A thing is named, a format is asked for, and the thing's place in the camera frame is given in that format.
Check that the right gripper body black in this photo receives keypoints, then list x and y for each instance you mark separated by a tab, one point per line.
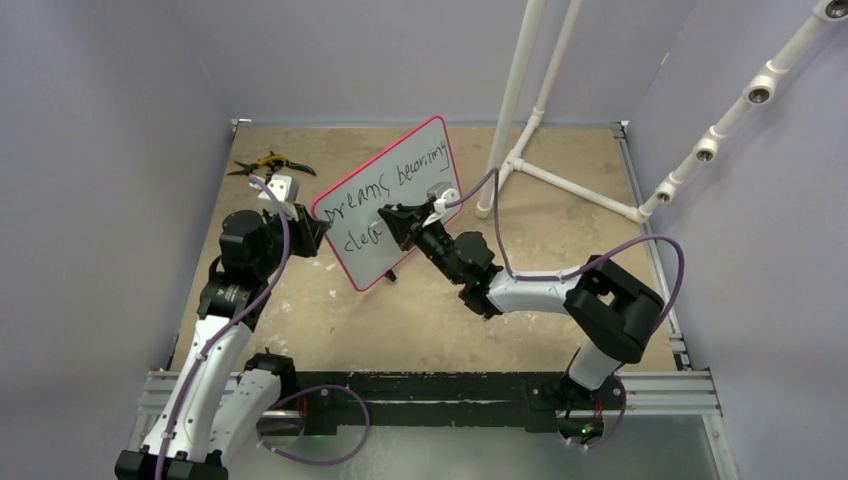
433	239

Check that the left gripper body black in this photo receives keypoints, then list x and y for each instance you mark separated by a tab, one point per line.
295	233

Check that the whiteboard with red frame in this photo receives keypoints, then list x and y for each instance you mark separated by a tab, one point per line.
406	172

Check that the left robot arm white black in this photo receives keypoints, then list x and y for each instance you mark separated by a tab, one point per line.
200	426

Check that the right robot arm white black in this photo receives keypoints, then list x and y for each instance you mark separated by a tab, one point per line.
616	311

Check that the yellow black pliers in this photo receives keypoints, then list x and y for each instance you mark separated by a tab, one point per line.
273	163

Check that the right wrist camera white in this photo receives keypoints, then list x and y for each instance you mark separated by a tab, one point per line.
443	193

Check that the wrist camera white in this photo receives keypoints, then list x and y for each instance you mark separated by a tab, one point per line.
277	193
443	193

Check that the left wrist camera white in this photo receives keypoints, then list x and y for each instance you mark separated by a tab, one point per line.
277	193

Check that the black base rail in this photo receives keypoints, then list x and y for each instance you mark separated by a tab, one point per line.
536	402

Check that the aluminium table frame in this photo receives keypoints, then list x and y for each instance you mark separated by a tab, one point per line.
670	394

